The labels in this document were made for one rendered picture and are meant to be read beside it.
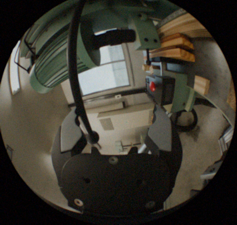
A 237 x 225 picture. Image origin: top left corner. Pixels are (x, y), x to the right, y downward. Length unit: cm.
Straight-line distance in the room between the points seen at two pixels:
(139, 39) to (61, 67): 22
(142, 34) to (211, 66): 19
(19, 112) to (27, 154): 70
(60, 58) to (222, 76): 36
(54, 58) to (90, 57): 11
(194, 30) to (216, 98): 15
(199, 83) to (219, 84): 6
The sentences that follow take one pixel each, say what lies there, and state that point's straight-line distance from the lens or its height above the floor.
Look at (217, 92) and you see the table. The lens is 21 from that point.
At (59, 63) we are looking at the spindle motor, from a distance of 22.
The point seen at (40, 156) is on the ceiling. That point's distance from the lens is 173.
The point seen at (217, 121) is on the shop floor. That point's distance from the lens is 119.
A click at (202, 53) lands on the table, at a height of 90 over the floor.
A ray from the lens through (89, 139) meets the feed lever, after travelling 16.
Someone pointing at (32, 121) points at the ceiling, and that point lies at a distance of 163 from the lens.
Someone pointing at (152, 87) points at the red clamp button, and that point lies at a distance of 20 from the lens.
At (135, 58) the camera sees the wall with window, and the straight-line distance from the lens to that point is 162.
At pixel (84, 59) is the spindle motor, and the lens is 18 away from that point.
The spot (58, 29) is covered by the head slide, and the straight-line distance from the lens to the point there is 28.
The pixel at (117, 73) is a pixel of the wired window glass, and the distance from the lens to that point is 162.
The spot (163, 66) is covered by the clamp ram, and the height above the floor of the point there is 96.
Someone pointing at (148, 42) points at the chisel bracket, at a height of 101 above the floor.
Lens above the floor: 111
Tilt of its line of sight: 6 degrees up
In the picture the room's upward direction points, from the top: 100 degrees counter-clockwise
